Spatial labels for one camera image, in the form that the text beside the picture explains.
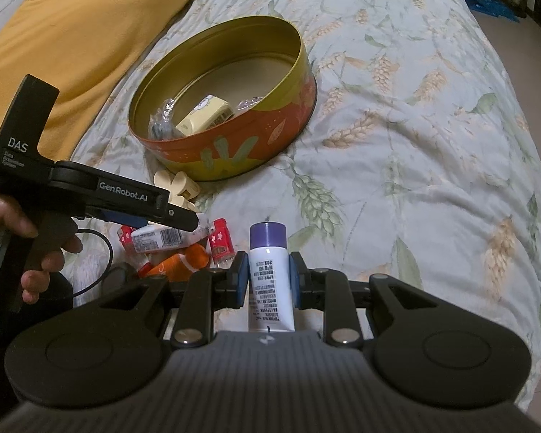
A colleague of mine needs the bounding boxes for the red lighter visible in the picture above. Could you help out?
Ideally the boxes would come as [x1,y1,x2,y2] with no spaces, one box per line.
[117,225,153,279]
[208,218,235,269]

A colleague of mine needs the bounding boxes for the cream flower hair clip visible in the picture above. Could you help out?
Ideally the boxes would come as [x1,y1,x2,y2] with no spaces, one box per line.
[154,170,200,213]

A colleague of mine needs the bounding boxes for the round decorated tin box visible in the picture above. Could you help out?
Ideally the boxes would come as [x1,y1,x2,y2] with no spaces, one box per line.
[129,16,317,182]

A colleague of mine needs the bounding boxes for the blue plastic bag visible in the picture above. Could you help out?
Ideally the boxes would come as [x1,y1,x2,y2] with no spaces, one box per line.
[465,0,519,22]

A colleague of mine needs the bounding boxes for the person left hand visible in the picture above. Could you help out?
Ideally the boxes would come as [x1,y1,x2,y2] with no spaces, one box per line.
[0,193,84,305]

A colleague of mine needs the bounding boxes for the white tube purple cap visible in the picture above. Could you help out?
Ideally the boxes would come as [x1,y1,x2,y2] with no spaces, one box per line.
[248,222,295,332]

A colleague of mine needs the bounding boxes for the orange VC cream tube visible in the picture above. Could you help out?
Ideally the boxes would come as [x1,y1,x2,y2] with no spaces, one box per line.
[144,244,210,283]

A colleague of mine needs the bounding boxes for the yellow blanket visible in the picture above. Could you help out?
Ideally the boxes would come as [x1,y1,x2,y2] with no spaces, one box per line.
[0,0,190,159]

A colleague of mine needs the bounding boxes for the black cable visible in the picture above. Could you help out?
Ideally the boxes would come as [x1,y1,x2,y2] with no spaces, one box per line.
[69,228,115,299]

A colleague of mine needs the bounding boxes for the clear bag blue items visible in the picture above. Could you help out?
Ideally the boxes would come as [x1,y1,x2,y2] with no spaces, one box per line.
[148,98,177,141]

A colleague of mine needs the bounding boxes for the dark round case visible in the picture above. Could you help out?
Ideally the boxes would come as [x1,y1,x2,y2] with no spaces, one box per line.
[100,262,137,295]

